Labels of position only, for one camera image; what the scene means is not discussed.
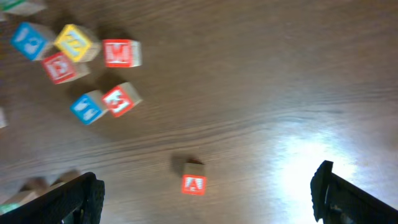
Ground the green R block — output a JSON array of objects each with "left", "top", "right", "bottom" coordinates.
[{"left": 1, "top": 190, "right": 39, "bottom": 215}]

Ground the yellow S block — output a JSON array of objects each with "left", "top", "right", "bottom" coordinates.
[{"left": 50, "top": 169, "right": 81, "bottom": 187}]

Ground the green V block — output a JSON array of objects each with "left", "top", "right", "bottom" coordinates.
[{"left": 1, "top": 0, "right": 47, "bottom": 16}]

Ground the red E block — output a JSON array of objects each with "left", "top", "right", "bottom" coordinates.
[{"left": 42, "top": 52, "right": 90, "bottom": 85}]

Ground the red 3 block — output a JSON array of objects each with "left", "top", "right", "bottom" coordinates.
[{"left": 102, "top": 82, "right": 142, "bottom": 118}]

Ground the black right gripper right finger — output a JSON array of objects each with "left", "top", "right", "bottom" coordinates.
[{"left": 310, "top": 161, "right": 397, "bottom": 224}]

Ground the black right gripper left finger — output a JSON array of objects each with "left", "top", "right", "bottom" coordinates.
[{"left": 1, "top": 172, "right": 105, "bottom": 224}]

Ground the red M block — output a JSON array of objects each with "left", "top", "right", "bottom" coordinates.
[{"left": 103, "top": 39, "right": 142, "bottom": 68}]

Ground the yellow block centre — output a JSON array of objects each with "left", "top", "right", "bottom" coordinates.
[{"left": 0, "top": 108, "right": 7, "bottom": 128}]

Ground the blue P block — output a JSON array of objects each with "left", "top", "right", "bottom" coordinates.
[{"left": 11, "top": 22, "right": 56, "bottom": 61}]

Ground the red A block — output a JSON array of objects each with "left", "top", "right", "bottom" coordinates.
[{"left": 181, "top": 162, "right": 207, "bottom": 196}]

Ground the blue F block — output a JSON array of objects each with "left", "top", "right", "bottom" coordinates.
[{"left": 70, "top": 90, "right": 108, "bottom": 125}]

